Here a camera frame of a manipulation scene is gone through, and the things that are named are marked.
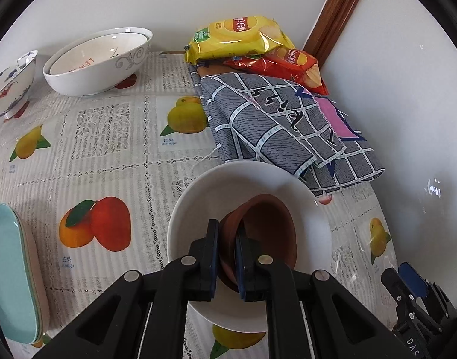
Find green plate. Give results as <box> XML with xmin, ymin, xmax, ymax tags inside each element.
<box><xmin>16</xmin><ymin>215</ymin><xmax>45</xmax><ymax>345</ymax></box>

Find small brown bowl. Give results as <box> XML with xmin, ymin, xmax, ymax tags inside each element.
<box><xmin>218</xmin><ymin>194</ymin><xmax>298</xmax><ymax>292</ymax></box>

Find brown wooden door frame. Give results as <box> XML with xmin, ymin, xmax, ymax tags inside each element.
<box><xmin>302</xmin><ymin>0</ymin><xmax>375</xmax><ymax>62</ymax></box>

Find white fruit print bowl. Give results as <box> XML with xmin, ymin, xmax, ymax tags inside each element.
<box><xmin>49</xmin><ymin>33</ymin><xmax>148</xmax><ymax>76</ymax></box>

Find blue checked cloth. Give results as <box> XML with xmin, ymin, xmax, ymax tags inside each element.
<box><xmin>191</xmin><ymin>63</ymin><xmax>386</xmax><ymax>197</ymax></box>

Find red chip bag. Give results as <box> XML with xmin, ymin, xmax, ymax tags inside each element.
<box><xmin>223</xmin><ymin>47</ymin><xmax>329</xmax><ymax>96</ymax></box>

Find pink plate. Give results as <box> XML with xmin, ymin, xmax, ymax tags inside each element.
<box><xmin>21</xmin><ymin>219</ymin><xmax>50</xmax><ymax>346</ymax></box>

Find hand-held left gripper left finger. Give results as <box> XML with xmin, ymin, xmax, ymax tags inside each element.
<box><xmin>34</xmin><ymin>219</ymin><xmax>219</xmax><ymax>359</ymax></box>

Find yellow chip bag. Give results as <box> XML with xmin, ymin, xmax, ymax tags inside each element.
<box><xmin>184</xmin><ymin>16</ymin><xmax>296</xmax><ymax>64</ymax></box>

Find white plate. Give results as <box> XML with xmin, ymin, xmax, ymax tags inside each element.
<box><xmin>166</xmin><ymin>162</ymin><xmax>333</xmax><ymax>334</ymax></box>

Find blue crane print bowl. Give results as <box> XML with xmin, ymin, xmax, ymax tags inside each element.
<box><xmin>0</xmin><ymin>49</ymin><xmax>39</xmax><ymax>119</ymax></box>

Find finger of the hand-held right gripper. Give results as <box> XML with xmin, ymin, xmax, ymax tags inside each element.
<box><xmin>381</xmin><ymin>268</ymin><xmax>416</xmax><ymax>309</ymax></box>
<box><xmin>398</xmin><ymin>262</ymin><xmax>429</xmax><ymax>297</ymax></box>

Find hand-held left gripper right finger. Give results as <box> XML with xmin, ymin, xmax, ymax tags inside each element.
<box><xmin>234</xmin><ymin>230</ymin><xmax>423</xmax><ymax>359</ymax></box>

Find fruit print tablecloth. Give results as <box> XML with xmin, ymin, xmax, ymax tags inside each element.
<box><xmin>0</xmin><ymin>50</ymin><xmax>401</xmax><ymax>359</ymax></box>

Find large white bowl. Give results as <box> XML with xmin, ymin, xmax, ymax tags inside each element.
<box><xmin>42</xmin><ymin>27</ymin><xmax>154</xmax><ymax>97</ymax></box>

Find blue plate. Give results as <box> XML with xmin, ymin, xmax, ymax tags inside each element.
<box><xmin>0</xmin><ymin>204</ymin><xmax>40</xmax><ymax>339</ymax></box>

